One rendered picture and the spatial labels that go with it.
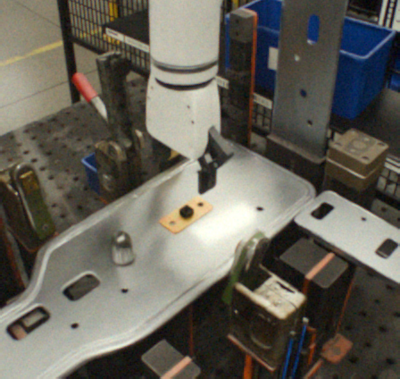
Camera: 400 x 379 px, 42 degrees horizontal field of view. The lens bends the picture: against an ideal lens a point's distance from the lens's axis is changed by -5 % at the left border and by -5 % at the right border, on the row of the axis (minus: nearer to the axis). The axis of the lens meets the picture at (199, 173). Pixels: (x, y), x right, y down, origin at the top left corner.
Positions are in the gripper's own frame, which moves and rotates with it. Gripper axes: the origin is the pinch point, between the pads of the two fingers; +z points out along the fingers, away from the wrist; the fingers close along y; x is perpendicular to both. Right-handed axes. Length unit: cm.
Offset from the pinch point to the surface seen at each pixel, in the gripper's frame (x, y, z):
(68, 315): -24.2, 3.3, 9.0
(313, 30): 51, -13, -3
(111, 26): 33, -61, 7
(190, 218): 0.0, 1.5, 8.5
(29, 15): 149, -334, 113
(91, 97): -0.4, -21.4, -3.0
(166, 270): -9.5, 6.4, 8.8
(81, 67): 124, -224, 111
